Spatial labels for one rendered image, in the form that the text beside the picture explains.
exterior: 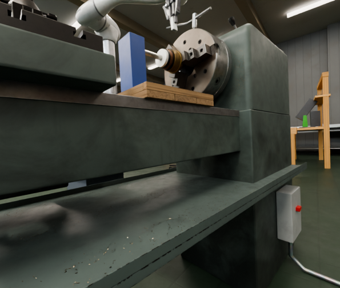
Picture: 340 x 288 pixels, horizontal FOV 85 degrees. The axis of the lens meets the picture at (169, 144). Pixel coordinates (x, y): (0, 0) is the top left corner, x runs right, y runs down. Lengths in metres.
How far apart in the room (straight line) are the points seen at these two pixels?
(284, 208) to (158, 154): 0.84
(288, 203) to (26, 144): 1.11
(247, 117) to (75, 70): 0.70
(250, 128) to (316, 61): 7.47
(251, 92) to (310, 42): 7.62
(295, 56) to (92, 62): 8.17
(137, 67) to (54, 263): 0.56
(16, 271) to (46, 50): 0.38
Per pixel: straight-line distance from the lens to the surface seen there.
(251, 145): 0.88
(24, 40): 0.37
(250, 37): 0.99
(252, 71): 0.94
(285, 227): 1.22
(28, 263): 0.48
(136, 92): 0.53
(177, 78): 0.86
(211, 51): 0.85
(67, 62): 0.37
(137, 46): 0.71
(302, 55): 8.38
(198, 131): 0.64
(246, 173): 0.90
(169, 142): 0.54
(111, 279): 0.35
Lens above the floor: 0.76
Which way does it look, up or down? 2 degrees down
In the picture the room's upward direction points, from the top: 3 degrees counter-clockwise
